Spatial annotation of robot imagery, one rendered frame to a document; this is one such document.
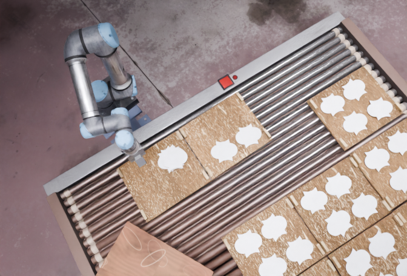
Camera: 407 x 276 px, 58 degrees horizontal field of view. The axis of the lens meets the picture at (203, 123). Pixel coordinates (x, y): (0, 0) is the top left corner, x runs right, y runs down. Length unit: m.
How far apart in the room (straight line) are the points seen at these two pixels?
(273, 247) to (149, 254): 0.63
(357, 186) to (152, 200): 1.10
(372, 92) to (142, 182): 1.41
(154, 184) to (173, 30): 1.82
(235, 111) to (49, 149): 1.81
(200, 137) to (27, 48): 2.24
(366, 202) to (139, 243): 1.19
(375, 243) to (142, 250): 1.18
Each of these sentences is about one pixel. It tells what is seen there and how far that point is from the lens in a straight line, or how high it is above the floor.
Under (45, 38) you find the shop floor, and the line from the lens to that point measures 3.85.
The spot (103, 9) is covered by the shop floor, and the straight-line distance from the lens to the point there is 3.81.
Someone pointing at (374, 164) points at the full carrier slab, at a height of 0.95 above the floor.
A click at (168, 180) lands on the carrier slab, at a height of 0.94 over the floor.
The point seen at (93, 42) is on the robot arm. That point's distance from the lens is 1.73.
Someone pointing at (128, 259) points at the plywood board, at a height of 1.04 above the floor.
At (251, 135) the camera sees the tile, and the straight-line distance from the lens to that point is 2.10.
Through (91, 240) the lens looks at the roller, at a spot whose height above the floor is 0.92.
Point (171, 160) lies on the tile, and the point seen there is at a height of 0.98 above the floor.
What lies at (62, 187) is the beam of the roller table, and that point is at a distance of 2.26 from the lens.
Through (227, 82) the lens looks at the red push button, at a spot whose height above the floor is 0.93.
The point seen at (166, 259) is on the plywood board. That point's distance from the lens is 1.94.
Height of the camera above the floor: 2.96
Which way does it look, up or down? 72 degrees down
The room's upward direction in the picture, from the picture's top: 10 degrees counter-clockwise
